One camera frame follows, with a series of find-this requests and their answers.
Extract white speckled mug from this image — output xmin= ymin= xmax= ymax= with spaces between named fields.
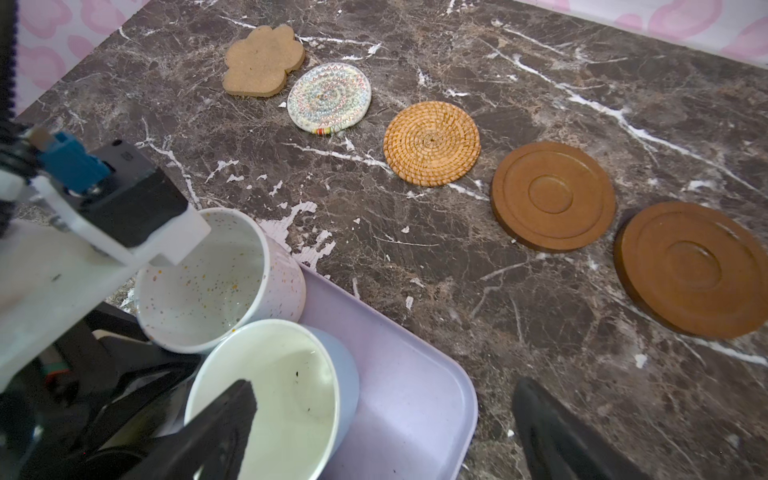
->
xmin=135 ymin=208 xmax=307 ymax=354

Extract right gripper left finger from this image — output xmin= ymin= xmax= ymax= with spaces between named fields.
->
xmin=123 ymin=379 xmax=257 ymax=480

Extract light blue mug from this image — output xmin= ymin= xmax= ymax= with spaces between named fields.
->
xmin=184 ymin=319 xmax=360 ymax=479

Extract cork paw-shaped coaster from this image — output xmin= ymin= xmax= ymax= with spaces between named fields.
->
xmin=222 ymin=24 xmax=305 ymax=98

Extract lavender plastic tray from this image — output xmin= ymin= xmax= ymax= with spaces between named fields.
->
xmin=300 ymin=268 xmax=478 ymax=479

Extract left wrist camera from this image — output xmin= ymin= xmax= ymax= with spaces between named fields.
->
xmin=1 ymin=121 xmax=211 ymax=265

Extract white multicolour woven coaster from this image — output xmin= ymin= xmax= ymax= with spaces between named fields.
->
xmin=287 ymin=62 xmax=372 ymax=135

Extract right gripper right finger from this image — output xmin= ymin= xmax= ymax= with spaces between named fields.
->
xmin=512 ymin=377 xmax=649 ymax=480

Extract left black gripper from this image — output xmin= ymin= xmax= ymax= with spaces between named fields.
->
xmin=1 ymin=303 xmax=201 ymax=479

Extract rattan woven round coaster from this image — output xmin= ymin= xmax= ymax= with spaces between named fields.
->
xmin=383 ymin=101 xmax=481 ymax=187

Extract brown wooden round coaster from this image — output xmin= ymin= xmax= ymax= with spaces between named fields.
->
xmin=491 ymin=142 xmax=616 ymax=252

